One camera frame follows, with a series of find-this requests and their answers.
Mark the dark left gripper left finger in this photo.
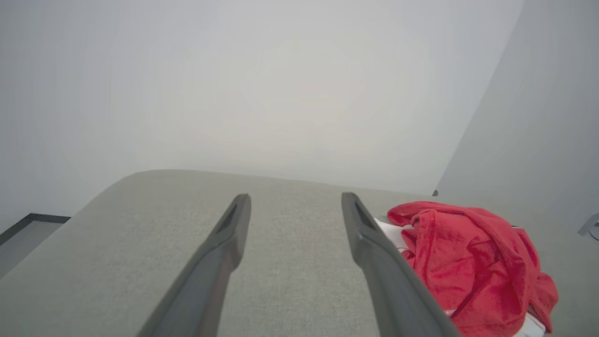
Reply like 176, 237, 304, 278
138, 194, 252, 337

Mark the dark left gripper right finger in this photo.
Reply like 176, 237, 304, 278
342, 192, 461, 337

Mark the red and white basketball jersey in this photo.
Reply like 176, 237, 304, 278
374, 201, 560, 337

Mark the dark baseboard strip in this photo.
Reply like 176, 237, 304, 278
0, 213, 71, 246

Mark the grey metal bracket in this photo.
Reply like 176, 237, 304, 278
578, 213, 599, 242

